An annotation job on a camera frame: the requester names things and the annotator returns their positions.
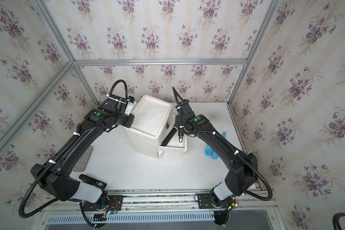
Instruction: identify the white slotted cable duct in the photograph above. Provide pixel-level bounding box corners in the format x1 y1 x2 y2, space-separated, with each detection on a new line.
47 211 214 225

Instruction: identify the aluminium mounting rail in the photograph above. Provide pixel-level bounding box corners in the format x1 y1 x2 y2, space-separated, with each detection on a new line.
38 189 279 215

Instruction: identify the black chair part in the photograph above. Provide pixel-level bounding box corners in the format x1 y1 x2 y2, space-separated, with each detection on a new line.
332 212 345 230

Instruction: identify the grey cloth mat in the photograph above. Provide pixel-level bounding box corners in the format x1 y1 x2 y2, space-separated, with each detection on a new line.
72 145 94 172

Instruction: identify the white plastic drawer cabinet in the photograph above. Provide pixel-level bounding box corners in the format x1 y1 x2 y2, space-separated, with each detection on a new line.
126 95 172 159

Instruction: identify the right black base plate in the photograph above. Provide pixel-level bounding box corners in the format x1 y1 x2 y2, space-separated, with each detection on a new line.
194 193 239 210

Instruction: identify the white bottom drawer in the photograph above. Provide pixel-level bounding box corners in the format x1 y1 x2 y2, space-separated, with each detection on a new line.
158 151 165 159

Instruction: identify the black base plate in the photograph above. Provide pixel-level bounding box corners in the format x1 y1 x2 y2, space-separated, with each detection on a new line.
194 193 239 210
83 195 124 215

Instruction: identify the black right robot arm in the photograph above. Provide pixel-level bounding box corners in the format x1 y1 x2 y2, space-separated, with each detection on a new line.
172 87 273 207

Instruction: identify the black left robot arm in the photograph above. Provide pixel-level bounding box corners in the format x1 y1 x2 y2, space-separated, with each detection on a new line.
18 80 135 219

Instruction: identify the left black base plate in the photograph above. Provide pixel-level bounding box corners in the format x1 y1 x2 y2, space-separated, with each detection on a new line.
83 195 124 215

